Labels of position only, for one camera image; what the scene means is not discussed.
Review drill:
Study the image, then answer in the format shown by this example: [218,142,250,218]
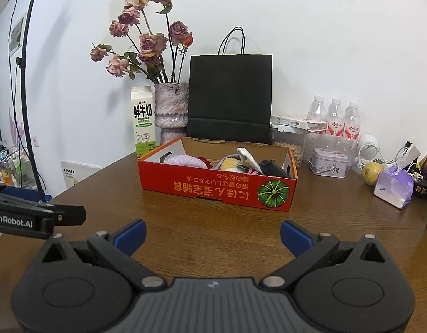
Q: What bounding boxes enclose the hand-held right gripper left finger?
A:
[42,218,167,290]

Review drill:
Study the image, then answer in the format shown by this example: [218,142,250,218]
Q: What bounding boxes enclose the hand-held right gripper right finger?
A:
[258,220,386,290]

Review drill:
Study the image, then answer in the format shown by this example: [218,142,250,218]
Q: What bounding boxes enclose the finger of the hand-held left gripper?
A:
[0,185,56,210]
[53,205,87,227]

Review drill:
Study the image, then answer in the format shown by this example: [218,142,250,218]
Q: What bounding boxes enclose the navy zip case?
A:
[258,160,290,178]

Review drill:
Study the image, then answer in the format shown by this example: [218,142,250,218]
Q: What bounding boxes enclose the lavender towel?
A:
[164,154,205,168]

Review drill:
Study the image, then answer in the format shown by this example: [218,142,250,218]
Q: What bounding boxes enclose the red cardboard box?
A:
[137,136,298,213]

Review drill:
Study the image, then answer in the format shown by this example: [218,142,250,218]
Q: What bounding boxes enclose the white drawstring pouch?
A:
[237,147,263,174]

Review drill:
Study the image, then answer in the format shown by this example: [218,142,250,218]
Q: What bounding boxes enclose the shelf with small bottles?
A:
[0,139,39,191]

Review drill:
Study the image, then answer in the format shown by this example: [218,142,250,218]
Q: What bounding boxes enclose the white flat panel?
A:
[60,160,102,191]

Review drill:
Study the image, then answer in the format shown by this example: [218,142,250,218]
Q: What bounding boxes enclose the grey tin box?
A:
[308,147,350,176]

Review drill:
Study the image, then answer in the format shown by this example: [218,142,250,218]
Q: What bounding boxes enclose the clear plastic food container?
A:
[271,127,307,167]

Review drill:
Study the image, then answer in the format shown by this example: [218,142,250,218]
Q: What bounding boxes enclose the yellow fluffy item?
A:
[220,157,242,171]

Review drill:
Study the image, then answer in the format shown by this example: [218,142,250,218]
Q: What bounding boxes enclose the green apple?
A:
[361,161,385,186]

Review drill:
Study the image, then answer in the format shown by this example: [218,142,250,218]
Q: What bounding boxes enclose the purple tissue pack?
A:
[373,166,415,209]

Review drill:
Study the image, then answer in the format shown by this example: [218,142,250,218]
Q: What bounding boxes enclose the white green milk carton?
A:
[130,86,156,158]

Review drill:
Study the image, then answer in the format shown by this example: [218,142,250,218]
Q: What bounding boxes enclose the flat white box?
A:
[271,114,329,133]

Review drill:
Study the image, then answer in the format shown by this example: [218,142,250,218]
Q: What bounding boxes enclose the black tripod stand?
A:
[0,0,51,203]

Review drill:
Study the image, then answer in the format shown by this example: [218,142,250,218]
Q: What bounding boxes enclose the clear water bottle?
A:
[307,95,328,123]
[326,98,345,136]
[343,102,361,139]

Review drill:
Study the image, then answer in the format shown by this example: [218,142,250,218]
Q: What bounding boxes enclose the purple mottled vase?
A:
[154,81,190,145]

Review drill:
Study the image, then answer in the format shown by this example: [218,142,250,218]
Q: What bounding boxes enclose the small black box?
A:
[410,180,427,200]

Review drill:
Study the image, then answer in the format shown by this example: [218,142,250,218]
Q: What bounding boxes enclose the black paper bag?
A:
[187,27,273,144]

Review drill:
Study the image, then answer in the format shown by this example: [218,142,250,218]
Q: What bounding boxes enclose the dried pink roses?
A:
[89,0,194,84]

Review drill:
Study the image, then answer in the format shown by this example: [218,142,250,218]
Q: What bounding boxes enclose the white charger with cable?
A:
[394,141,421,167]

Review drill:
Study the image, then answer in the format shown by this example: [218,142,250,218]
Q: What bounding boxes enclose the wall picture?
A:
[9,14,27,56]

